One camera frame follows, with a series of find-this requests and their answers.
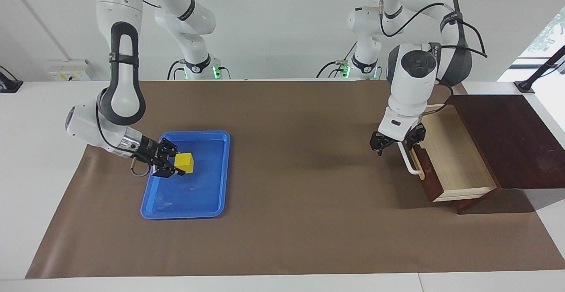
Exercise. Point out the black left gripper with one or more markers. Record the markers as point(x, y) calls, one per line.
point(379, 139)

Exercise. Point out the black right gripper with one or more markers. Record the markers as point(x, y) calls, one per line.
point(152, 153)

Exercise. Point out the yellow cube block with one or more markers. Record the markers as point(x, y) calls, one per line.
point(185, 163)

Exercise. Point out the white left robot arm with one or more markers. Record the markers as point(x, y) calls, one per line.
point(408, 89)

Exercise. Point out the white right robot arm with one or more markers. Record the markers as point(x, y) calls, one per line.
point(114, 13)

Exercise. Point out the dark wooden drawer cabinet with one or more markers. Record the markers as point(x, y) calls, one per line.
point(507, 137)

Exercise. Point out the blue plastic tray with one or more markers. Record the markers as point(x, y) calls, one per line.
point(194, 195)

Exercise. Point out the brown table mat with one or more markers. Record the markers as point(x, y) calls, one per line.
point(309, 172)

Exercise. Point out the black stand base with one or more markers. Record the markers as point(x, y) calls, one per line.
point(9, 85)

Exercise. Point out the bright window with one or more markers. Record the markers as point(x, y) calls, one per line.
point(547, 31)

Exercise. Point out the white wall outlet box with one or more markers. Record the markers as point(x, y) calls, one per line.
point(68, 71)

